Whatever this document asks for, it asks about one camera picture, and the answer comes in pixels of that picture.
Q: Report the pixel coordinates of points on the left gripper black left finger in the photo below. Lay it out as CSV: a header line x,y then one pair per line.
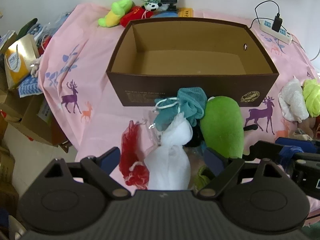
x,y
98,169

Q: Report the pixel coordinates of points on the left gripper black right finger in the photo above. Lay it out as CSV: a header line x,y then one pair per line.
x,y
224,169

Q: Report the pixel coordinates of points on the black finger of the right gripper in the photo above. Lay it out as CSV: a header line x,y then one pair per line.
x,y
281,151

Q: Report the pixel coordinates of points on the red mesh bath sponge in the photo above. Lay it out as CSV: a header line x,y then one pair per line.
x,y
133,170

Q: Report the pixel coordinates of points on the white mesh bath sponge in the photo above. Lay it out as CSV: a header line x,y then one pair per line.
x,y
168,164

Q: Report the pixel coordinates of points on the teal mesh bath sponge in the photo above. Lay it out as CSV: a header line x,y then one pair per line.
x,y
190,101

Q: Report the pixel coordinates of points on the white cloth bundle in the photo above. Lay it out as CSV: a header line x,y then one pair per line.
x,y
292,102

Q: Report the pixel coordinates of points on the neon yellow cloth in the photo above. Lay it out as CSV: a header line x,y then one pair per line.
x,y
311,94

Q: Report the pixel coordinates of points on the brown cardboard carton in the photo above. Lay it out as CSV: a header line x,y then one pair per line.
x,y
32,117

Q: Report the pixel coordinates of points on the brown cardboard box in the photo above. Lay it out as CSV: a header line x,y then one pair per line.
x,y
156,57

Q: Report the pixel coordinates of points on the blue patterned cloth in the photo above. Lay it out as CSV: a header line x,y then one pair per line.
x,y
29,87

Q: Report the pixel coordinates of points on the white power strip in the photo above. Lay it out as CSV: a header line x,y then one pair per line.
x,y
282,35

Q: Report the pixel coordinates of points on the black charger plug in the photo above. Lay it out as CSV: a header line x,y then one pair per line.
x,y
277,23

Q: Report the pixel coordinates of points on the yellow white paper bag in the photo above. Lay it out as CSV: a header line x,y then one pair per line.
x,y
18,58

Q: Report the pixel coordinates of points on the green yellow plush toy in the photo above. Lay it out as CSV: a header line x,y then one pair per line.
x,y
118,10

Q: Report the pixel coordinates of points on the red plush toy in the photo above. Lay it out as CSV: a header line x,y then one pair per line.
x,y
135,13

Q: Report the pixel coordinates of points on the blue plush cushion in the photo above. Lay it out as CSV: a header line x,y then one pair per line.
x,y
165,14

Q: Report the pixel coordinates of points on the panda plush toy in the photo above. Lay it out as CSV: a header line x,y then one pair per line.
x,y
155,6

